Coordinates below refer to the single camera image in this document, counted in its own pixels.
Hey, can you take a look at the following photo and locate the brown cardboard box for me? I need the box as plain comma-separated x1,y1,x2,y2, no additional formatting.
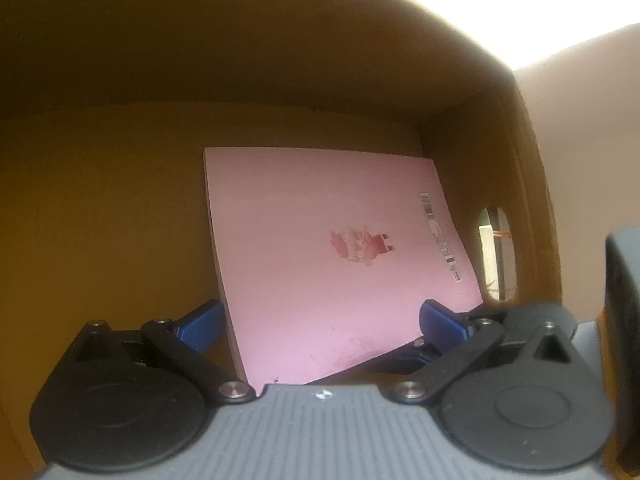
0,0,563,480

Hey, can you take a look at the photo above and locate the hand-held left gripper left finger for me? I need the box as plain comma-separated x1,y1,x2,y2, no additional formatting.
70,299,258,405

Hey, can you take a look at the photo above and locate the pink book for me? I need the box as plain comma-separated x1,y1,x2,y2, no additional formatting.
203,147,485,386

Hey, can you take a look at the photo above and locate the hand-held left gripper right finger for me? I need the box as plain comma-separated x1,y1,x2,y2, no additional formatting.
390,299,583,406

